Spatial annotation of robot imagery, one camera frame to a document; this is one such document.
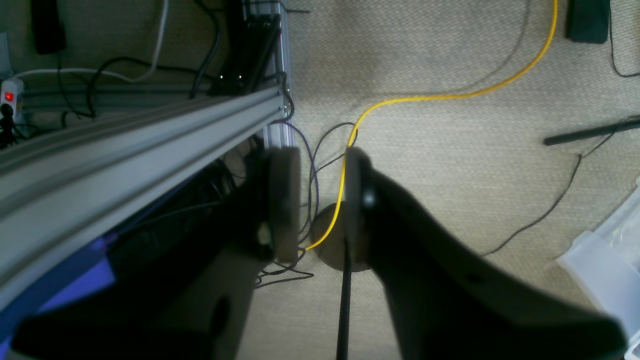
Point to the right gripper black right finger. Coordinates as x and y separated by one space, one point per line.
448 303

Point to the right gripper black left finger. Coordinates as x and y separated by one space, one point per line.
191 302

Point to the round brown floor disc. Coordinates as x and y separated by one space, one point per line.
331 251

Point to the black tripod leg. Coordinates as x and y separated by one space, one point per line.
624 125

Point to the aluminium frame beam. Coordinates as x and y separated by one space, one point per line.
61 191

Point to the white power strip red switch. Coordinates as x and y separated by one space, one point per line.
12 93

